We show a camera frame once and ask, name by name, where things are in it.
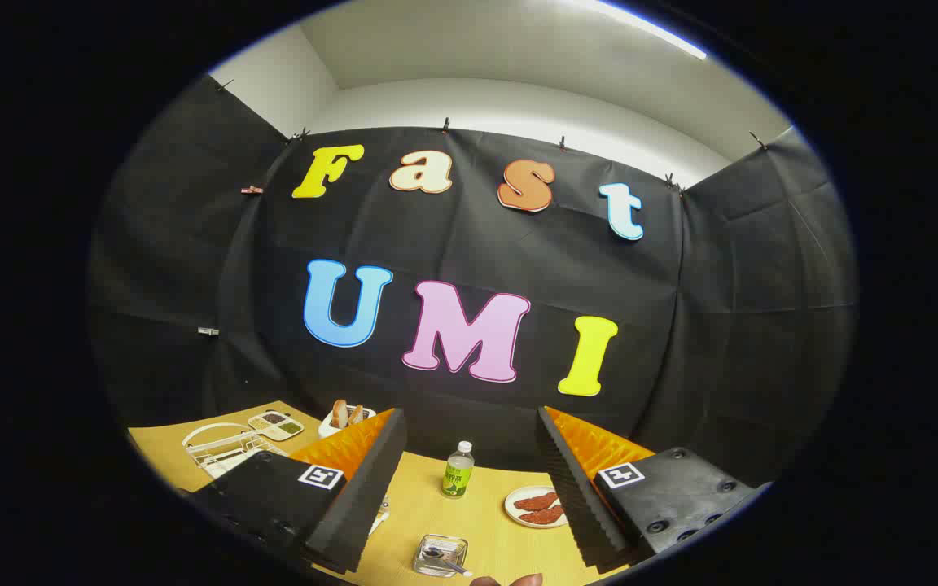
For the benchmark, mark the white plate with meat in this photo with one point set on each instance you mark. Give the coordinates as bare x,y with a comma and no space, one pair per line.
518,513

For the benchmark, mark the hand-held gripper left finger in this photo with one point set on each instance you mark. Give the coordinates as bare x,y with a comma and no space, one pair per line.
363,505

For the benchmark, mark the toasted bread slice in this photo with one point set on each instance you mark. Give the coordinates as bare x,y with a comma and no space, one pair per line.
356,413
339,413

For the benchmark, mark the green label drink bottle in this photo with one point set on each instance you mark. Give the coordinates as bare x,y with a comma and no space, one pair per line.
458,476

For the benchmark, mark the white toaster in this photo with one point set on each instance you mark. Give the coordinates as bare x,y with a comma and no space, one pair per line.
330,430

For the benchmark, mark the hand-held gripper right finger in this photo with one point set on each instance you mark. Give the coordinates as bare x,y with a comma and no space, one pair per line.
583,505

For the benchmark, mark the white divided grain tray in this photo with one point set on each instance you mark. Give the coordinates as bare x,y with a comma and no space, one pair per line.
275,424

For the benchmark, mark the red meat piece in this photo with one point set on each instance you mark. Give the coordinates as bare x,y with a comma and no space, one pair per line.
545,515
536,500

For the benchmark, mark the black backdrop cloth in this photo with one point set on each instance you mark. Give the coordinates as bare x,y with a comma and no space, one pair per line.
469,244

